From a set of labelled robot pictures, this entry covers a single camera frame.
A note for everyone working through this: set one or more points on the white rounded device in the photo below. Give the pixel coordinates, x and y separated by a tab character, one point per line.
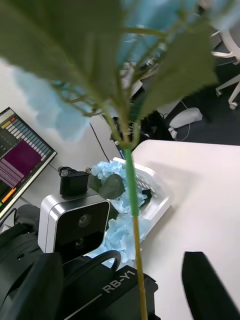
186	117

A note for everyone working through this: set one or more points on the silver and black left arm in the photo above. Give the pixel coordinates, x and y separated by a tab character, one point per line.
50	225

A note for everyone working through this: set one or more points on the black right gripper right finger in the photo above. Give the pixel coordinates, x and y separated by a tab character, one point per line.
205	292

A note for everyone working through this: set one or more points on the white office chair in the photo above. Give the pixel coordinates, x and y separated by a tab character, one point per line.
231	50

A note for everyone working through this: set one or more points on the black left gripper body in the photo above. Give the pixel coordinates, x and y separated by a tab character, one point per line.
105	300

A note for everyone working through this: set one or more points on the pale blue artificial flower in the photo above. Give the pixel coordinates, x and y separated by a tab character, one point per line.
120	235
118	203
131	182
107	167

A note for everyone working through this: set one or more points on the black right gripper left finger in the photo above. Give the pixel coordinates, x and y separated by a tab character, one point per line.
40	287

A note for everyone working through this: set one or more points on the shallow white slotted box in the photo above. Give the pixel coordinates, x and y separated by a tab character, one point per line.
157	210

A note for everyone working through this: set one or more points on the large computer screen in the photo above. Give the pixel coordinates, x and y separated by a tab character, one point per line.
22	160

